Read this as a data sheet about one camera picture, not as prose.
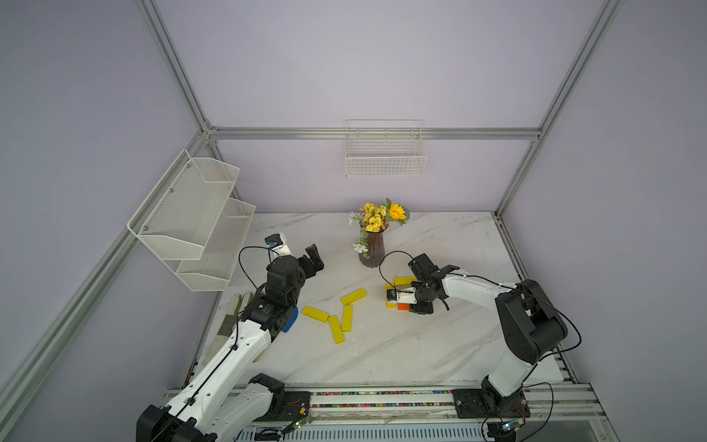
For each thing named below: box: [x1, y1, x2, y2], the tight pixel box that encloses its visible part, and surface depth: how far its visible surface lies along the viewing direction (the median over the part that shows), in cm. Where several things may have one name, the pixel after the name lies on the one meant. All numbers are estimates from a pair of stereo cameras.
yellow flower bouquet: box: [348, 197, 411, 259], surface depth 87 cm
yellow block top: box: [339, 288, 368, 305], surface depth 97 cm
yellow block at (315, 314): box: [301, 305, 331, 324], surface depth 93 cm
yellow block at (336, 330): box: [328, 315, 346, 345], surface depth 89 cm
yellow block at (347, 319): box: [341, 304, 354, 333], surface depth 92 cm
